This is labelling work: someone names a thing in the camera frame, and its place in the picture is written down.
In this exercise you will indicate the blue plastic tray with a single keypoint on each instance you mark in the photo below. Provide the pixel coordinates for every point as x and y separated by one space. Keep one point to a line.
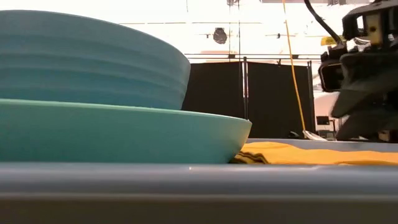
199 179

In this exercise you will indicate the blue plastic bowl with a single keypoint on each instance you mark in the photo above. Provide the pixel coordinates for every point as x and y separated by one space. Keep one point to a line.
87 62

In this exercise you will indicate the teal plastic plate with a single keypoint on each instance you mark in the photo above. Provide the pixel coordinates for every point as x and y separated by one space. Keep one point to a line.
124 137

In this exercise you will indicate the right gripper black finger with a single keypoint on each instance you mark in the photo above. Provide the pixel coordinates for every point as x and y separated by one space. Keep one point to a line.
363 102
370 127

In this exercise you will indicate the black partition screen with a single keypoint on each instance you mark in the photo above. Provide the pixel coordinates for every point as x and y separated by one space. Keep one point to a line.
217 93

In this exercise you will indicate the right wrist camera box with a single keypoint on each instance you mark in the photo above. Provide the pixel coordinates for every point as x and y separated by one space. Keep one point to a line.
331 76

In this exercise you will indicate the black ceiling-hung device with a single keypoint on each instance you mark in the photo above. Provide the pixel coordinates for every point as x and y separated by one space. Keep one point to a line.
220 35

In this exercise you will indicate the orange cloth napkin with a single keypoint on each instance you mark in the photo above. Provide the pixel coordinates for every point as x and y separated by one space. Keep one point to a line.
311 154

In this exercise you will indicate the small background monitor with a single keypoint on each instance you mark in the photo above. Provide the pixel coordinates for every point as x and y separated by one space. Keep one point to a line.
322 120

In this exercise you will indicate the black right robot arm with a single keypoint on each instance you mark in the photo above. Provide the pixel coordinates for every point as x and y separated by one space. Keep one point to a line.
357 18

